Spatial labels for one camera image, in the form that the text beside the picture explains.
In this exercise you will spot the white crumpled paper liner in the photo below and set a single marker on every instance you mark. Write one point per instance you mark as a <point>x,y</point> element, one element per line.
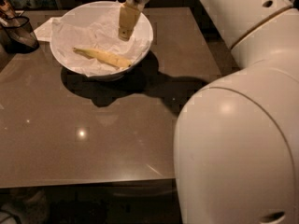
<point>90,34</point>

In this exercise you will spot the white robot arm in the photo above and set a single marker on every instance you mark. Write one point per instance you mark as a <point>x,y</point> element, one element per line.
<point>236,143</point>

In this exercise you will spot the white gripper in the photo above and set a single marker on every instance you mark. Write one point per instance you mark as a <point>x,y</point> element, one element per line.
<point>129,16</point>

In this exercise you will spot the white paper sheet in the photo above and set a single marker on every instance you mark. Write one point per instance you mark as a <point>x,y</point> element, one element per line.
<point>43,32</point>

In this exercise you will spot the white bowl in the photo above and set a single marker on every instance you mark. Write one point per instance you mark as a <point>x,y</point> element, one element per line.
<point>71,25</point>

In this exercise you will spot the black mesh basket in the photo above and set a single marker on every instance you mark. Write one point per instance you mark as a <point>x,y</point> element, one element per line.
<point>21,37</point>

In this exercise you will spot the yellow banana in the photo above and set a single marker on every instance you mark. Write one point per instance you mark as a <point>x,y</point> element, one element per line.
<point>104,57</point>

